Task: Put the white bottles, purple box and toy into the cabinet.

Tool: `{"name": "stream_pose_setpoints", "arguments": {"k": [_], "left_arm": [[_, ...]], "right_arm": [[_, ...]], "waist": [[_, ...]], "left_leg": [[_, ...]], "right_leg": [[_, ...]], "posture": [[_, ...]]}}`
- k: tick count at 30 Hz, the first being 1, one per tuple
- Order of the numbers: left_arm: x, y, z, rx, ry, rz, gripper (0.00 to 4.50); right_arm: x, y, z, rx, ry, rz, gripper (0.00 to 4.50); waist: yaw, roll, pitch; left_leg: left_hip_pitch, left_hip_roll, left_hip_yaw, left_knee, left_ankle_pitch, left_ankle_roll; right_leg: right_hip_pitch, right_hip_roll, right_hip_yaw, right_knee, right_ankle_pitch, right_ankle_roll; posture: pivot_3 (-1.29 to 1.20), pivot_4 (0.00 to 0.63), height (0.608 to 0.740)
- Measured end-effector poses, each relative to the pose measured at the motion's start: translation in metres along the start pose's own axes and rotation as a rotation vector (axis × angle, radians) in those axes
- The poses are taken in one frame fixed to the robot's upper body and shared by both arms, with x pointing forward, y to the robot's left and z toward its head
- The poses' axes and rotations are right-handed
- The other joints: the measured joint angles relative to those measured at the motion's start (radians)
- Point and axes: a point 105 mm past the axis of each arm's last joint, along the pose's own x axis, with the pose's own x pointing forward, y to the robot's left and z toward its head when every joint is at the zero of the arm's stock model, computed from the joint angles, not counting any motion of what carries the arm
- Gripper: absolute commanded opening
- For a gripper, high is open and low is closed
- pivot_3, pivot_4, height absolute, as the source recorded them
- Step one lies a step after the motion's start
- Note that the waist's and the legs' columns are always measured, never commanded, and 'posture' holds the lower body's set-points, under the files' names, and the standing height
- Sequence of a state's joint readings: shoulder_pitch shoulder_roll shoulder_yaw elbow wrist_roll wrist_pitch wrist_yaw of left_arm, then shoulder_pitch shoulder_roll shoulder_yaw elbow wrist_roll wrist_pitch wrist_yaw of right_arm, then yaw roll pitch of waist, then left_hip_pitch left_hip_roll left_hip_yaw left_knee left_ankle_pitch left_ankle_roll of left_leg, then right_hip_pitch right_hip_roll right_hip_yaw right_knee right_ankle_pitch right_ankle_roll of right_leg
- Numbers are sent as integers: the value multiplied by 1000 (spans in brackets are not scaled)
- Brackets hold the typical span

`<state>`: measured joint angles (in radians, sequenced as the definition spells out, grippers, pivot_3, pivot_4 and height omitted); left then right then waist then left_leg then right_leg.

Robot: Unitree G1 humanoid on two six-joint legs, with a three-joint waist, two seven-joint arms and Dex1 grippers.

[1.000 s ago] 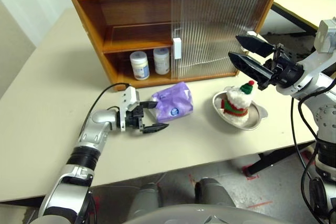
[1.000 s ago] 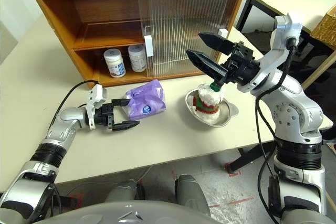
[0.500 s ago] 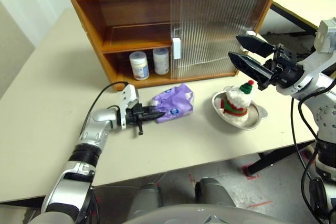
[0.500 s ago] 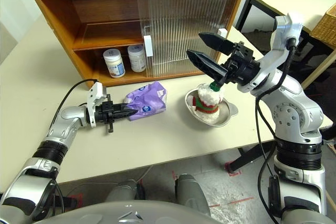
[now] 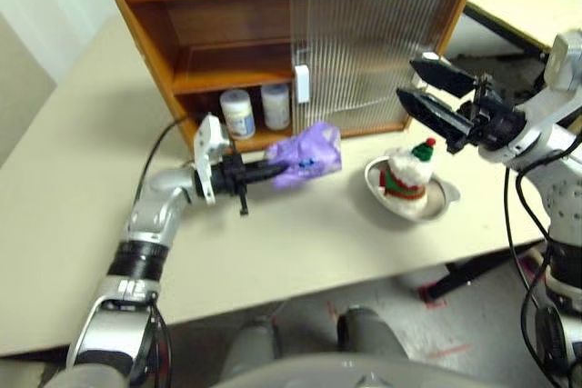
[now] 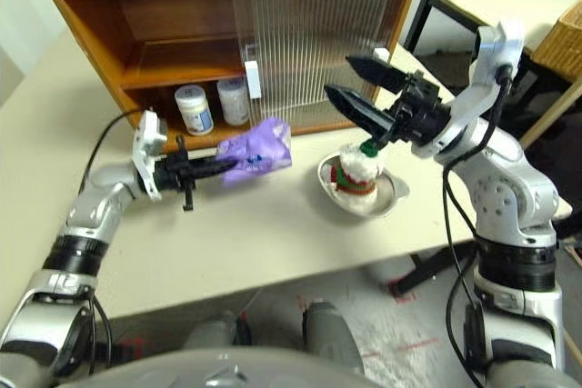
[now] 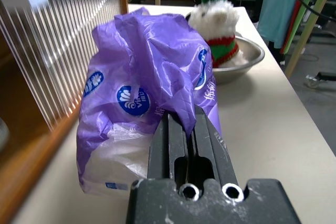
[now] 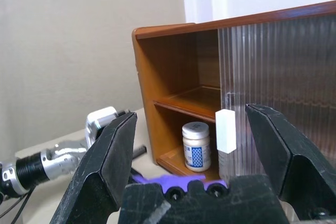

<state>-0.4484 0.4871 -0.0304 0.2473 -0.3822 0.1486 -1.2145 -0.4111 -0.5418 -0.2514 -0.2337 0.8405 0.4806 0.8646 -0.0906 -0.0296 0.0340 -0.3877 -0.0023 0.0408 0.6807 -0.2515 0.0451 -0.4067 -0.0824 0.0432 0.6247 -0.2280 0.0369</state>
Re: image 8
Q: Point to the purple tissue pack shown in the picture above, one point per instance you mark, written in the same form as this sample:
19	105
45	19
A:
176	180

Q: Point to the wooden cabinet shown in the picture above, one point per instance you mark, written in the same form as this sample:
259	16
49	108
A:
147	77

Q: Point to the ribbed clear sliding door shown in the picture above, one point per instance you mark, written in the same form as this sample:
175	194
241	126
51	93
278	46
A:
246	64
315	64

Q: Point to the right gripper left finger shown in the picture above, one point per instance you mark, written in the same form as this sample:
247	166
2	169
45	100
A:
105	161

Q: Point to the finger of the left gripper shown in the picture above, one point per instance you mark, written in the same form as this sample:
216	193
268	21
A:
139	152

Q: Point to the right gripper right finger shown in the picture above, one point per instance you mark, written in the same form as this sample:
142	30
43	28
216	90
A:
288	161

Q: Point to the white-lidded jar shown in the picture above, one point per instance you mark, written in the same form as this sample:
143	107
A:
195	150

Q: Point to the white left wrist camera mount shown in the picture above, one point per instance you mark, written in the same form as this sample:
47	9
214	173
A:
97	121

